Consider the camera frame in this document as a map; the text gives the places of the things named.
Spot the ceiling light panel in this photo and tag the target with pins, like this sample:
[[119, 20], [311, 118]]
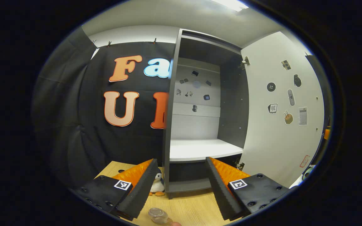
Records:
[[231, 3]]

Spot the white cabinet shelf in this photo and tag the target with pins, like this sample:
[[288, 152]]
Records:
[[193, 150]]

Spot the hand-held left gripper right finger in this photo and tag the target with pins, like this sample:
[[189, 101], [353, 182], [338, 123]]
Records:
[[220, 191]]

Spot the teal round object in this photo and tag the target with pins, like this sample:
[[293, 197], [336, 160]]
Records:
[[308, 171]]

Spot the metal cabinet hinge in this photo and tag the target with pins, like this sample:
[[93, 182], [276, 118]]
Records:
[[239, 165], [245, 61]]

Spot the round brown coaster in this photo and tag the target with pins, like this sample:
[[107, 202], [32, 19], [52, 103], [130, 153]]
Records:
[[169, 222]]

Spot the black backdrop cloth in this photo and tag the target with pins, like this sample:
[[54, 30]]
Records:
[[71, 110]]

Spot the penguin plush toy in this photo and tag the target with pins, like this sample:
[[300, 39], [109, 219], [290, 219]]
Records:
[[158, 185]]

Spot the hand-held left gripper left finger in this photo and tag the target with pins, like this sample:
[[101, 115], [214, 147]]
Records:
[[143, 188]]

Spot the clear plastic bottle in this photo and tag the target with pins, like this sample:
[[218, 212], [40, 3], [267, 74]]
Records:
[[157, 215]]

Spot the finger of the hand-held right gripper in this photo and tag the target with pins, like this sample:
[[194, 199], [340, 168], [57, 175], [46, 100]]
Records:
[[327, 133]]

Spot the grey cabinet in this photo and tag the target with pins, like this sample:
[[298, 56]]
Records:
[[234, 103]]

